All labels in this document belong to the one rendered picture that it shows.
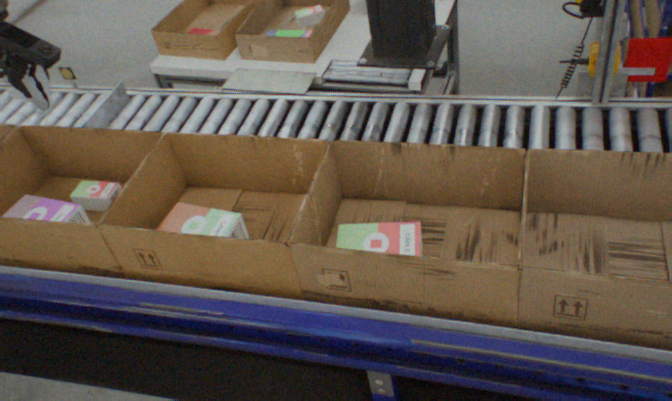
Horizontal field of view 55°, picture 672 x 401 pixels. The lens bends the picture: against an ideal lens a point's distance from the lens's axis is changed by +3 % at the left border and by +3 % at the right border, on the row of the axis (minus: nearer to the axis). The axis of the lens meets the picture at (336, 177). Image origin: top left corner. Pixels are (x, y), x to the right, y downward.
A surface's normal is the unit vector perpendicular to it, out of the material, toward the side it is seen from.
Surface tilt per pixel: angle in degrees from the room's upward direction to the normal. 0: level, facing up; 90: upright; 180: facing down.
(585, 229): 1
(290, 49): 91
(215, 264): 91
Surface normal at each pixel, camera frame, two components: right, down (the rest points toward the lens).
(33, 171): 0.95, 0.06
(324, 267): -0.27, 0.67
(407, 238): -0.15, -0.74
